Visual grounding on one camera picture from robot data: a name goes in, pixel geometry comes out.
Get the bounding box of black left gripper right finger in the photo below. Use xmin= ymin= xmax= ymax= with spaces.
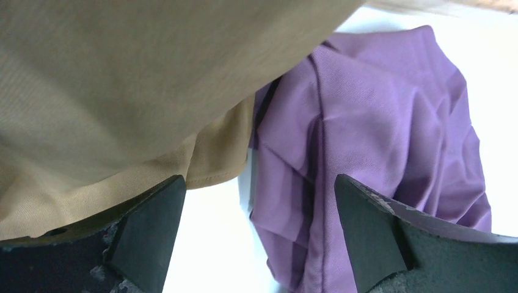
xmin=335 ymin=175 xmax=517 ymax=293

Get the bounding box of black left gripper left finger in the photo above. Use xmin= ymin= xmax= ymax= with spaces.
xmin=1 ymin=176 xmax=186 ymax=293

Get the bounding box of purple garment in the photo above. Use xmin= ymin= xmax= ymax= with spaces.
xmin=251 ymin=26 xmax=492 ymax=292

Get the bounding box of tan brown pleated skirt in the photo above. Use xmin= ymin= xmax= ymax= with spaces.
xmin=1 ymin=1 xmax=362 ymax=240

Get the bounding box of wooden clothes rack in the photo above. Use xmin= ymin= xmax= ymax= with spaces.
xmin=366 ymin=0 xmax=517 ymax=19

